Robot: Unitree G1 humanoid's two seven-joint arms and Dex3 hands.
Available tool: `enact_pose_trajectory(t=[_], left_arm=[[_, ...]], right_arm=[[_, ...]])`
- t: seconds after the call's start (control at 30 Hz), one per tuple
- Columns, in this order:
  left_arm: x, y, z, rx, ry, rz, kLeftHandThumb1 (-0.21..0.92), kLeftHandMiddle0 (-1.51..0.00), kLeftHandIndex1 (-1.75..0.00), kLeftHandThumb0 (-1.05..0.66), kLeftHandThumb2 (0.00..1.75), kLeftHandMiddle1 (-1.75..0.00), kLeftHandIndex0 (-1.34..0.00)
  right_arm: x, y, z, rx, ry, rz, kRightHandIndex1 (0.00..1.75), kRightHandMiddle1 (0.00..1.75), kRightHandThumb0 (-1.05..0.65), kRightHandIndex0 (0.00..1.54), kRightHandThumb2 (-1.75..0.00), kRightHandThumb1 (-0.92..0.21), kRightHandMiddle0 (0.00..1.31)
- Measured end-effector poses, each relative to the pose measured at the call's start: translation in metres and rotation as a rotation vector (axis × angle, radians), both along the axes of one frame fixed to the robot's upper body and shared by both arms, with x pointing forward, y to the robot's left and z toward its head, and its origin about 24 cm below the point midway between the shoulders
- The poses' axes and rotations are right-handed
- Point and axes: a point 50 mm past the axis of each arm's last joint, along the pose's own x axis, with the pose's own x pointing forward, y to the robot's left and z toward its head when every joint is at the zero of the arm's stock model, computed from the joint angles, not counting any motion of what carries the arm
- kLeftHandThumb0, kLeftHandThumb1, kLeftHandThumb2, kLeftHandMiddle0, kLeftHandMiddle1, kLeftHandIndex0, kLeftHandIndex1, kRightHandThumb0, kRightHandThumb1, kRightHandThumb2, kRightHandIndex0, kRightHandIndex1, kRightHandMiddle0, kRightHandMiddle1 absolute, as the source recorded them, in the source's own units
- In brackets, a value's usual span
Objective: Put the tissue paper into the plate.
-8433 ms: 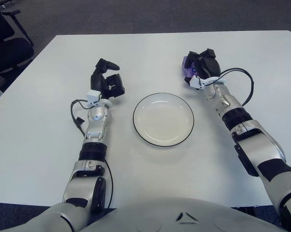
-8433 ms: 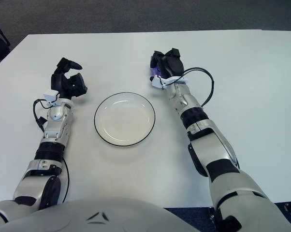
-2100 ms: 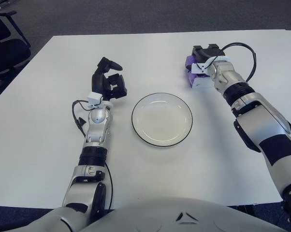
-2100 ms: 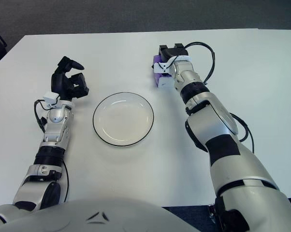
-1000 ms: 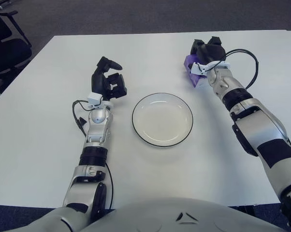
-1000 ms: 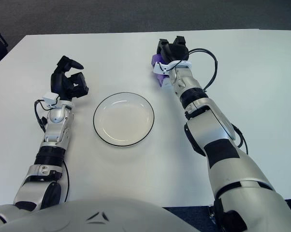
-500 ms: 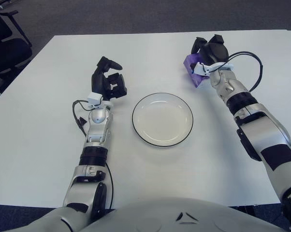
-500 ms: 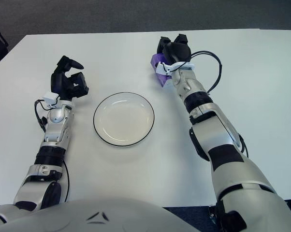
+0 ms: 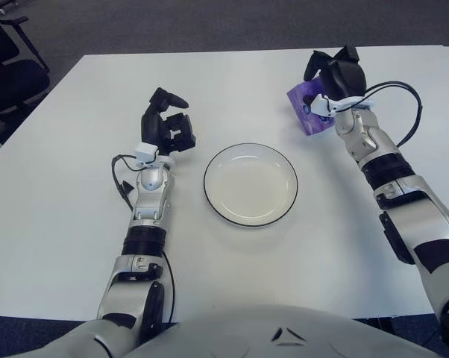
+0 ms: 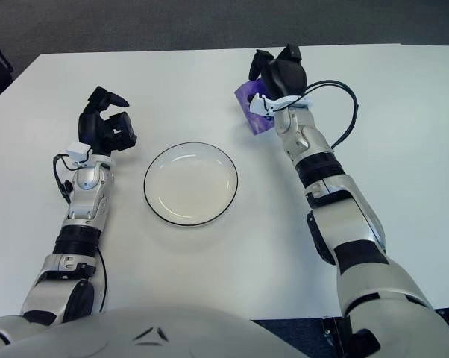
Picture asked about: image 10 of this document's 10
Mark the white plate with black rim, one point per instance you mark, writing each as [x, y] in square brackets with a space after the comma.
[191, 186]

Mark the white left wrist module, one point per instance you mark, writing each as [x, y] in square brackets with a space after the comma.
[77, 151]

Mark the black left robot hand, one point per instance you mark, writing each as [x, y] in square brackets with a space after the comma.
[87, 127]

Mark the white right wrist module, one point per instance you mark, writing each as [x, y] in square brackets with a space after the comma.
[260, 106]

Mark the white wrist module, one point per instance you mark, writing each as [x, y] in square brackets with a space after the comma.
[260, 106]
[77, 151]

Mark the purple tissue paper pack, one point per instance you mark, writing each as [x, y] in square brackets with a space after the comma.
[247, 93]

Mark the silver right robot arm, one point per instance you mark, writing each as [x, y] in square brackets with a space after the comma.
[351, 220]

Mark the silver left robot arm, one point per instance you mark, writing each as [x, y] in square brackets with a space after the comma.
[86, 195]

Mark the grey robot torso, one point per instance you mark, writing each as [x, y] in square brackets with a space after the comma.
[172, 335]

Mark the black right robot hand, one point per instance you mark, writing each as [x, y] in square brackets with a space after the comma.
[288, 76]

